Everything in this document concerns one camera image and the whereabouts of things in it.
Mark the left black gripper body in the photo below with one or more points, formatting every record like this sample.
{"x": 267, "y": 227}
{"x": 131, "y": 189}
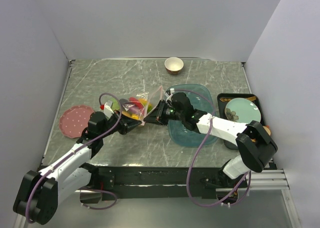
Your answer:
{"x": 110, "y": 123}

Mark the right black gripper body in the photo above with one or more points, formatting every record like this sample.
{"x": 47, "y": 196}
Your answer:
{"x": 171, "y": 113}

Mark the orange fruit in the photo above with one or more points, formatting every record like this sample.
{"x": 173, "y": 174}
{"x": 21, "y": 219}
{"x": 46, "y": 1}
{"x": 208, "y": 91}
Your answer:
{"x": 137, "y": 117}

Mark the purple eggplant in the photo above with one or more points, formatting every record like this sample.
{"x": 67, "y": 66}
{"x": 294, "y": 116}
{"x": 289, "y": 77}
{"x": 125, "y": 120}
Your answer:
{"x": 132, "y": 108}

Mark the yellow lemon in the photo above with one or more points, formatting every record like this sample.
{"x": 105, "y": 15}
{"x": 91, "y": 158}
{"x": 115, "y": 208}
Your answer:
{"x": 144, "y": 102}

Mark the clear zip top bag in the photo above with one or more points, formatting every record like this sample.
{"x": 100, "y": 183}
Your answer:
{"x": 153, "y": 97}

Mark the pale green cabbage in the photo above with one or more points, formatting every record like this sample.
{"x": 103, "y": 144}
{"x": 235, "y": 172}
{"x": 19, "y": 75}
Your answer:
{"x": 116, "y": 105}

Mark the red chili pepper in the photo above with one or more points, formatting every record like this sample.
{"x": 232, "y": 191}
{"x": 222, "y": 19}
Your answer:
{"x": 134, "y": 101}

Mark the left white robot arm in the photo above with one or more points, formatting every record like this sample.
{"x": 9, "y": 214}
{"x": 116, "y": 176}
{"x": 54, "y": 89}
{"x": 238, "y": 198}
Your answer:
{"x": 41, "y": 192}

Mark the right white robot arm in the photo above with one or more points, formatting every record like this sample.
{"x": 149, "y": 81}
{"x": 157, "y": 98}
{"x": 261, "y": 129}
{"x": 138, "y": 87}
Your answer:
{"x": 256, "y": 147}

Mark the teal plastic food tray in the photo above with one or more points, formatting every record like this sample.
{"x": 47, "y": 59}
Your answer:
{"x": 201, "y": 99}

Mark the pink plate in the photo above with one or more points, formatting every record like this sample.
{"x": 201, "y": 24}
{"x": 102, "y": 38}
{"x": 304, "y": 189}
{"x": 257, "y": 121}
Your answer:
{"x": 74, "y": 120}

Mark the beige ceramic bowl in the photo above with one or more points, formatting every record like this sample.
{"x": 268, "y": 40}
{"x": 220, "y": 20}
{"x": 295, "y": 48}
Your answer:
{"x": 173, "y": 65}

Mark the black serving tray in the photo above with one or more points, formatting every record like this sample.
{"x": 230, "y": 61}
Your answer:
{"x": 221, "y": 105}

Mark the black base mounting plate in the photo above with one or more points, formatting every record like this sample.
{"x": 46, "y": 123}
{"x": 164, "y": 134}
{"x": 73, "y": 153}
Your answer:
{"x": 138, "y": 182}

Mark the light green plate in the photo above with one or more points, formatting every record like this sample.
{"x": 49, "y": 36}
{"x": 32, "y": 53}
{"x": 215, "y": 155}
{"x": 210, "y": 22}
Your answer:
{"x": 242, "y": 110}

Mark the wooden chopsticks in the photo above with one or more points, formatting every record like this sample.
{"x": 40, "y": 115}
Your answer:
{"x": 252, "y": 98}

